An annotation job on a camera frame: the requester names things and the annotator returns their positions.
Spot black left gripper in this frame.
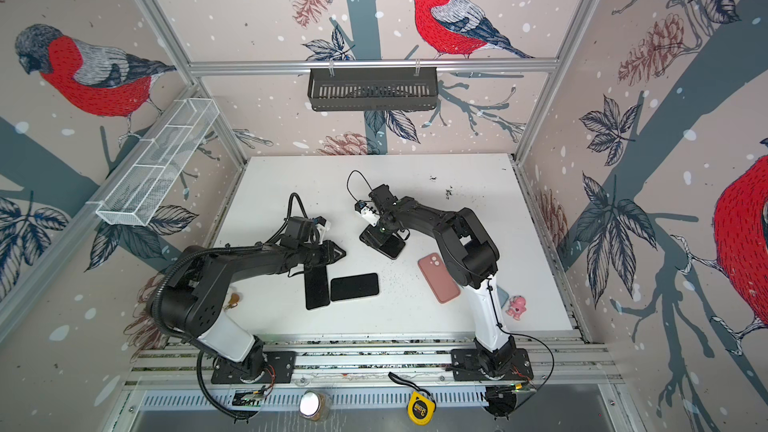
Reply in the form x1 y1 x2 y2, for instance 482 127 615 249
298 239 348 266

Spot black phone diagonal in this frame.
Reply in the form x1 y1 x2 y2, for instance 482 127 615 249
359 225 406 260

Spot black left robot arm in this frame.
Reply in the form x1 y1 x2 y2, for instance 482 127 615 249
148 217 346 381

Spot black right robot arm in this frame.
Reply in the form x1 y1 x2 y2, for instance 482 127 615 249
354 184 517 379

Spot black phone upright left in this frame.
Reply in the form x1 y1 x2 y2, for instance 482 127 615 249
303 266 331 310

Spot black phone lying horizontal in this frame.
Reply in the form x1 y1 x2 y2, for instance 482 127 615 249
330 273 380 302

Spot pink phone case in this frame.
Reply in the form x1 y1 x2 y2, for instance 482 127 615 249
417 253 460 304

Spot pink toy figure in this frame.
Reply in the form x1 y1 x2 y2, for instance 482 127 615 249
505 295 527 321

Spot yellow tape measure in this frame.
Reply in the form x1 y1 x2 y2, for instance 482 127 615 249
388 372 436 426

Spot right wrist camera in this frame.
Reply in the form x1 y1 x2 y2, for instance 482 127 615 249
354 200 380 226

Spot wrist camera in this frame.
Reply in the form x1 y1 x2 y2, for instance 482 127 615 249
354 200 380 226
312 217 331 235

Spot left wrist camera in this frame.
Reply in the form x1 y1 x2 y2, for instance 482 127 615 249
312 217 331 235

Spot black wire basket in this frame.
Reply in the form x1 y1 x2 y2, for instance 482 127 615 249
307 67 439 112

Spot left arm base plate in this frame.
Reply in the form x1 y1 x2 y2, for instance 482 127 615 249
211 351 296 385

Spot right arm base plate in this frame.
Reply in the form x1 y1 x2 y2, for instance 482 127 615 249
446 348 534 382

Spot white wire basket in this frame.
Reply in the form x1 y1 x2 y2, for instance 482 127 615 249
96 98 219 226

